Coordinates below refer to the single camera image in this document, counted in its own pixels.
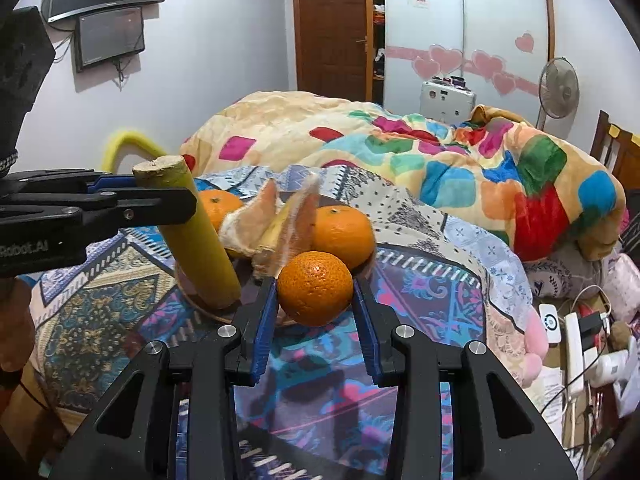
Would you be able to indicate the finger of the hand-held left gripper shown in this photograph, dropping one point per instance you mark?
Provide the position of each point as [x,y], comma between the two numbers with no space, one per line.
[150,207]
[50,182]

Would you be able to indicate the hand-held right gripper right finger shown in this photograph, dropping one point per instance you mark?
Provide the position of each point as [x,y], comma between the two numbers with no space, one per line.
[367,330]

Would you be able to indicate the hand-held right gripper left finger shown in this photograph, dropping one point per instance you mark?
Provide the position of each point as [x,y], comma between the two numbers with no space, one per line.
[265,330]

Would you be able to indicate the long sugarcane piece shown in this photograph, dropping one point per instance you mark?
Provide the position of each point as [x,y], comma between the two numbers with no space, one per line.
[205,240]

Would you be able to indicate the small mandarin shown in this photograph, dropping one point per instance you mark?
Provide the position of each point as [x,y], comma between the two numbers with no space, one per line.
[315,287]

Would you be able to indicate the orange with round sticker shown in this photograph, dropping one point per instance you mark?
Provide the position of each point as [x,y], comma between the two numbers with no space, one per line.
[220,210]

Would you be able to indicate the purple plate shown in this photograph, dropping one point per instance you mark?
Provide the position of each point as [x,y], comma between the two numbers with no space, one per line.
[197,301]

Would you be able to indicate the large orange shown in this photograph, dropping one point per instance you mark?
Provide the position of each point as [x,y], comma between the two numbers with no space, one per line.
[345,235]

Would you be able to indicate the person's left hand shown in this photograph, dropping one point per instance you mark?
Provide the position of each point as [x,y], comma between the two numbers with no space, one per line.
[15,325]

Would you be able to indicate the blue patterned blanket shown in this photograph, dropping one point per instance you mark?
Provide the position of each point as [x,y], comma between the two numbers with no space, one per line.
[100,320]

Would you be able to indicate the pink plush toy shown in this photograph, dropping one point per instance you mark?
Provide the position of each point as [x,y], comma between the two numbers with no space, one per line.
[531,350]

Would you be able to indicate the colourful patchwork quilt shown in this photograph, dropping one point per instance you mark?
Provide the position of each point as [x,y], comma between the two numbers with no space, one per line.
[450,175]

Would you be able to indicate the white square device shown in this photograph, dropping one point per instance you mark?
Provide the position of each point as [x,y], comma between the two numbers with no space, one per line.
[550,325]

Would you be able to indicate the grey printed cloth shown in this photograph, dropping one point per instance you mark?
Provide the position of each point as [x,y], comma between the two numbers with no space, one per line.
[565,272]

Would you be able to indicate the white power strip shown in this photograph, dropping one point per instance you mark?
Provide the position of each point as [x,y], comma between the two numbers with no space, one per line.
[574,355]

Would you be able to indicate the black and red charger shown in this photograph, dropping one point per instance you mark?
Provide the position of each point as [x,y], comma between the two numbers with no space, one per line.
[592,325]

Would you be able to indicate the white plastic bottle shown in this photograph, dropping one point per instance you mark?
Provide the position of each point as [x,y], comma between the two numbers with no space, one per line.
[611,367]

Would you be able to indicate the brown wooden door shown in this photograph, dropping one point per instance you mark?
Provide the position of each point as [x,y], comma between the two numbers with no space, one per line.
[332,25]

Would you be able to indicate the wooden bed headboard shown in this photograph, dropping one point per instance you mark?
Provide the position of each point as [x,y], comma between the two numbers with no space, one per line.
[612,152]

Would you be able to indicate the standing electric fan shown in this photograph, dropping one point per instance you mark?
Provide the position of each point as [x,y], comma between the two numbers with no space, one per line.
[557,87]

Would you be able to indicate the wooden wardrobe with sliding doors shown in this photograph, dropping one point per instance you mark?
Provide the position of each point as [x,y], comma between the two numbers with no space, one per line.
[475,10]

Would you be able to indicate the small black wall monitor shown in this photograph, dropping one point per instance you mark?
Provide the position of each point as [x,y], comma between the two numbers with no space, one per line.
[110,35]

